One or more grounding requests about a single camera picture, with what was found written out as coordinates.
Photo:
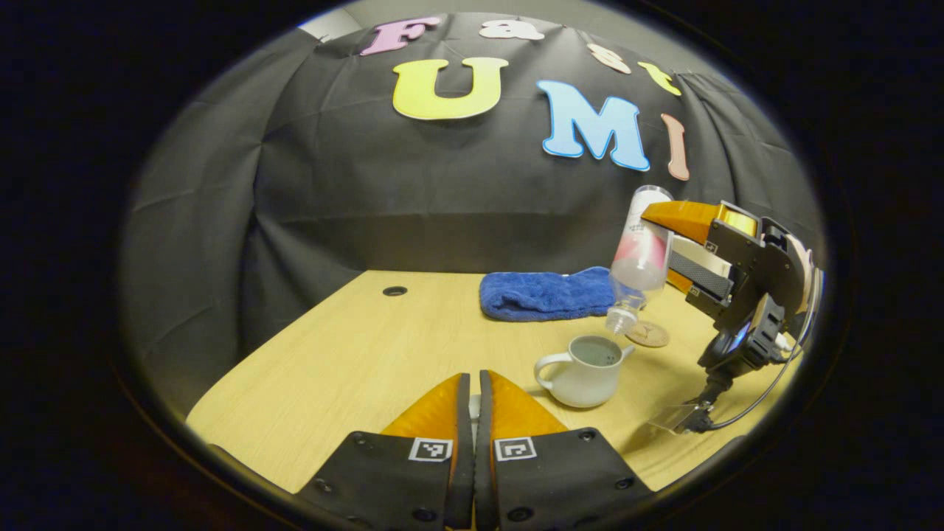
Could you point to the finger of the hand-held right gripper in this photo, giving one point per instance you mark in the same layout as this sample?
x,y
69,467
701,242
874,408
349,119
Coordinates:
x,y
734,251
708,284

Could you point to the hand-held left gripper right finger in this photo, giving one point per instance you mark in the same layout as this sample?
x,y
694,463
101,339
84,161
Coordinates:
x,y
484,472

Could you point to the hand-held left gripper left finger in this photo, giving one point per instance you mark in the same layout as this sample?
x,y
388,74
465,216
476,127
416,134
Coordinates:
x,y
463,457

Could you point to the clear plastic water bottle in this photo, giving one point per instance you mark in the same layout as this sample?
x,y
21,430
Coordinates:
x,y
641,254

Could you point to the round cork coaster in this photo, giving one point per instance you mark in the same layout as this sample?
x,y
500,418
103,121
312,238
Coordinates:
x,y
650,335

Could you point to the white ceramic teacup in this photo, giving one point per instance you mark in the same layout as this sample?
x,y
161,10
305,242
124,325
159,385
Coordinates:
x,y
582,380

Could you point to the blue towel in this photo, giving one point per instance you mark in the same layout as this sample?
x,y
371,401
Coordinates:
x,y
542,295

